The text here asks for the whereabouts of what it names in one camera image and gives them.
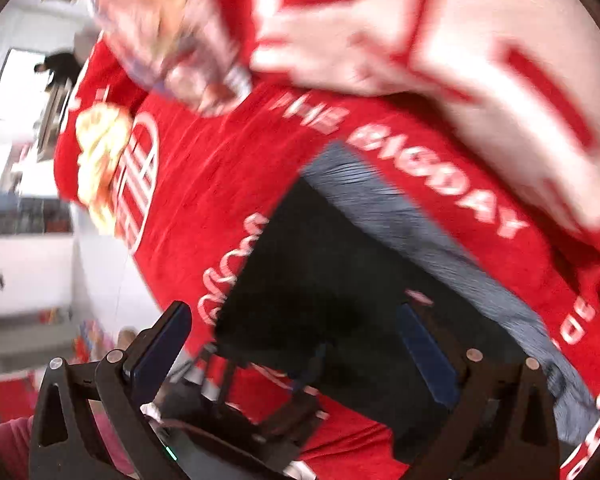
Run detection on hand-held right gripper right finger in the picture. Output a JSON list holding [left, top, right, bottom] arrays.
[[394, 302, 562, 480]]

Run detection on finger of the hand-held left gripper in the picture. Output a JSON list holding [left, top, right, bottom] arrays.
[[195, 342, 241, 408], [259, 344, 329, 432]]

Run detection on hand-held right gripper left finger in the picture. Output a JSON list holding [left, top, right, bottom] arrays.
[[29, 302, 192, 480]]

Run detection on black pants with grey stripes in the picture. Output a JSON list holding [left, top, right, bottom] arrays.
[[214, 141, 600, 467]]

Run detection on person's left forearm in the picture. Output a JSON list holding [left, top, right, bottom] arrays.
[[0, 407, 137, 480]]

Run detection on white cabinet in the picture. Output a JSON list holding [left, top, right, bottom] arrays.
[[0, 234, 77, 313]]

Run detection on red printed sofa cover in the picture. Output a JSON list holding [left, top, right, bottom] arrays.
[[54, 0, 600, 480]]

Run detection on printed picture cushion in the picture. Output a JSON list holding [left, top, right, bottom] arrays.
[[81, 0, 255, 117]]

